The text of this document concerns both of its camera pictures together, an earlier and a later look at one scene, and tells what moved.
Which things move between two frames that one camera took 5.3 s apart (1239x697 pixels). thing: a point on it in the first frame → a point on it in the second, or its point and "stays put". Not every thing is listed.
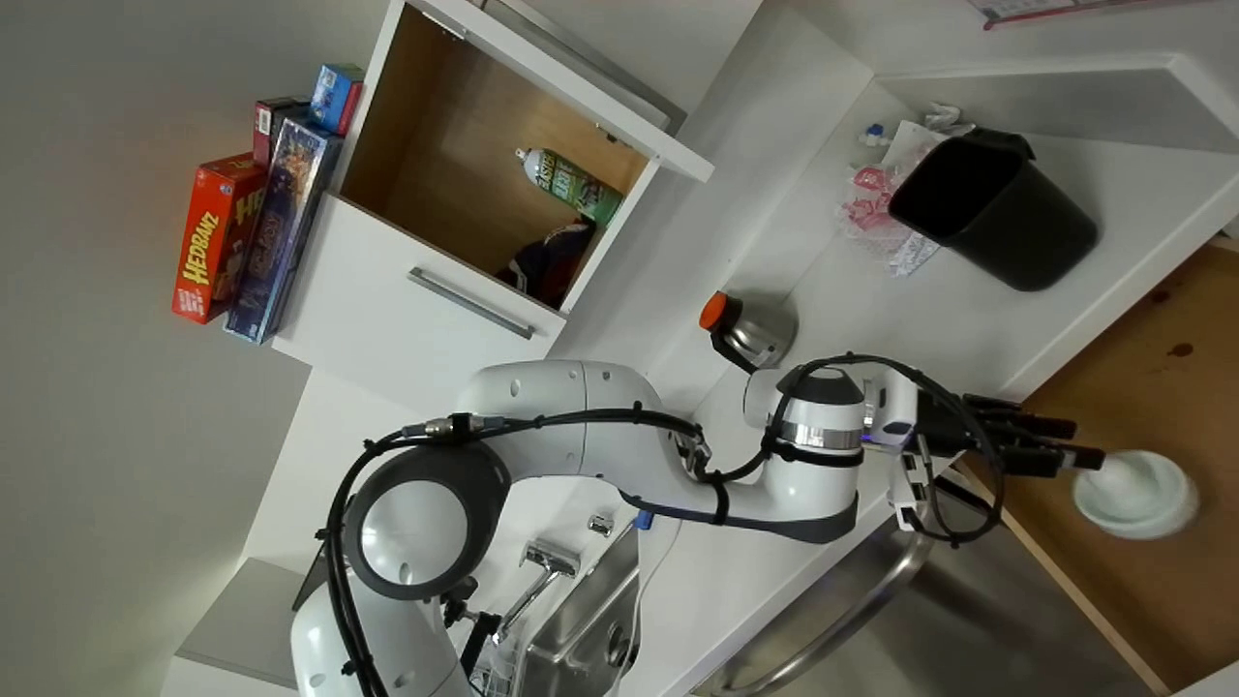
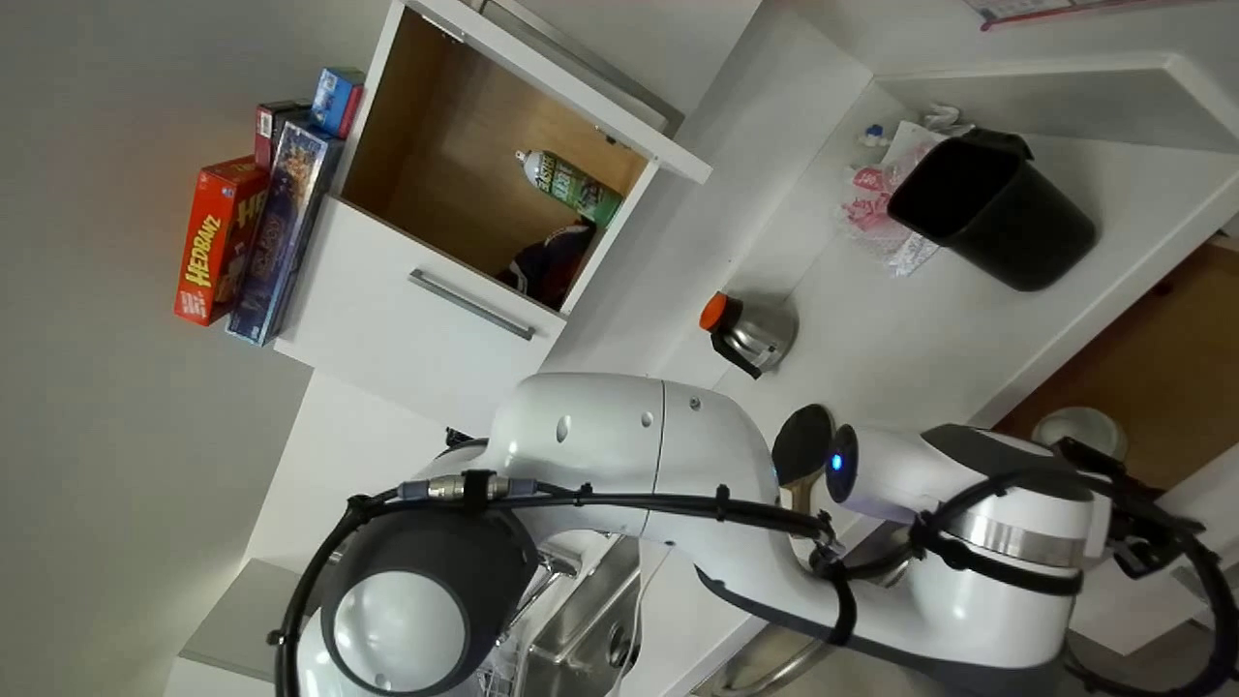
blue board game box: [293, 186] stays put
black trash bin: [982, 197] stays put
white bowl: [1137, 492] → [1079, 425]
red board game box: [217, 235] stays put
